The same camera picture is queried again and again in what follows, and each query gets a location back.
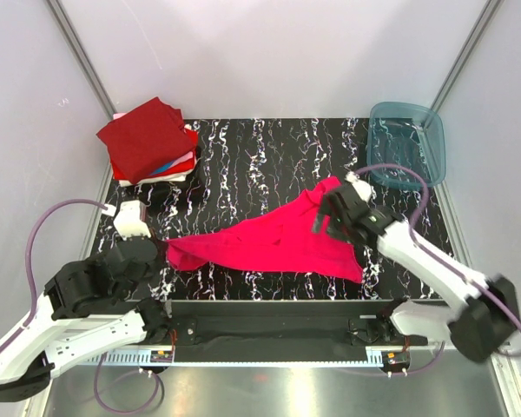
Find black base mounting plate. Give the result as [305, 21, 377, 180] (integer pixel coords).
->
[144, 301, 425, 367]

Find right aluminium corner post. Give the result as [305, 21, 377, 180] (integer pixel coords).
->
[431, 0, 504, 113]

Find aluminium frame rail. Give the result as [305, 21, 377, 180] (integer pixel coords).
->
[38, 312, 513, 370]

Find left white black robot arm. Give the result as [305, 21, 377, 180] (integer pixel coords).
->
[0, 237, 170, 403]

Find folded dark red t shirt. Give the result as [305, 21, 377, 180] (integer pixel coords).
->
[96, 97, 196, 184]

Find black marble pattern mat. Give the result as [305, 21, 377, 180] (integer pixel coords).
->
[86, 116, 468, 302]

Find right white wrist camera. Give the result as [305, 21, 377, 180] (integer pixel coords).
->
[346, 171, 373, 202]

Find aluminium corner post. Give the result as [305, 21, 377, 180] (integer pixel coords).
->
[44, 0, 116, 120]
[431, 0, 504, 113]

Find stack of folded t shirts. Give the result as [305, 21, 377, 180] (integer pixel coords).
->
[110, 123, 199, 187]

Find teal translucent plastic bin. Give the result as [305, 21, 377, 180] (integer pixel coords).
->
[366, 102, 446, 188]

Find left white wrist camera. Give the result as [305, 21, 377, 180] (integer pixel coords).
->
[101, 200, 152, 241]

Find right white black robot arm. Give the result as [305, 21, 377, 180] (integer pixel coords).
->
[313, 182, 521, 363]

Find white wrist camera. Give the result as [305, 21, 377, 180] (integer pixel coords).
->
[346, 171, 373, 202]
[101, 200, 152, 241]

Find left aluminium corner post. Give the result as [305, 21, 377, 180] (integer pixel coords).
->
[44, 0, 116, 120]

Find bright pink t shirt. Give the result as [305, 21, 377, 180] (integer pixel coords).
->
[167, 176, 363, 283]

